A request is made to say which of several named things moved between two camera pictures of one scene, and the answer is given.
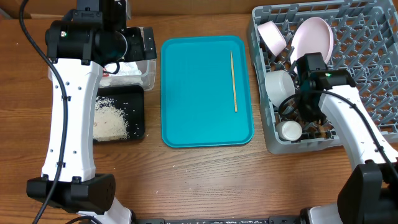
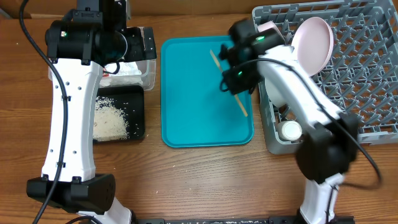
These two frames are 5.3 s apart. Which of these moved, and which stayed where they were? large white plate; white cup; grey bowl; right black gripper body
Moved: right black gripper body
Stayed: white cup; large white plate; grey bowl
